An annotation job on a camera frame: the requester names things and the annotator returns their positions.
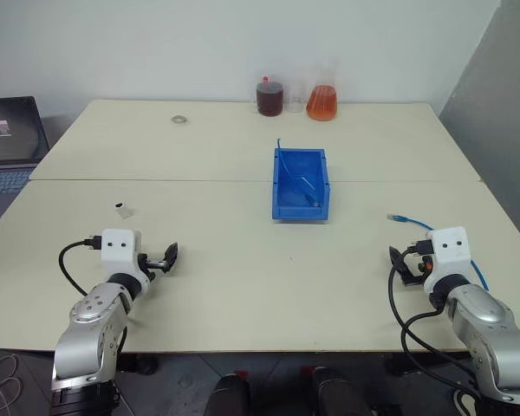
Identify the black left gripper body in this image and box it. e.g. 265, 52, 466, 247
137, 252, 169, 273

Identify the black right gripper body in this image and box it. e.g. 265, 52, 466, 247
400, 239, 434, 288

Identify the blue plastic bin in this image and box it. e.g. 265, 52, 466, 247
271, 147, 332, 224

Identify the dark rounded shape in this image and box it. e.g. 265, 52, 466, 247
308, 366, 367, 416
209, 374, 251, 416

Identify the flask with orange liquid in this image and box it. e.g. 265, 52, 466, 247
305, 59, 340, 122

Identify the beaker with dark liquid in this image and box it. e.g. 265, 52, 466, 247
255, 76, 285, 118

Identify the small empty glass beaker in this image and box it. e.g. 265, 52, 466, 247
285, 83, 307, 114

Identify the grey laptop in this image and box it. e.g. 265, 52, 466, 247
0, 95, 51, 223

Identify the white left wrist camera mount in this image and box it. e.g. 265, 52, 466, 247
101, 229, 152, 296

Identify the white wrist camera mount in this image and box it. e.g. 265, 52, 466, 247
422, 225, 475, 296
101, 229, 152, 296

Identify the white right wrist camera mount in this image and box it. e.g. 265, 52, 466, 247
422, 225, 475, 296

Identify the blue Ethernet cable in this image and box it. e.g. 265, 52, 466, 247
386, 212, 491, 292

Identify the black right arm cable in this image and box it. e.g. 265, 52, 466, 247
387, 252, 483, 402

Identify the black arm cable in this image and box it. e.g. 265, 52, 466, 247
387, 252, 483, 402
58, 236, 103, 297

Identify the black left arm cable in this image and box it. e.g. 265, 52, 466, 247
58, 236, 103, 297

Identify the white floor cable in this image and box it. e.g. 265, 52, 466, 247
0, 348, 23, 412

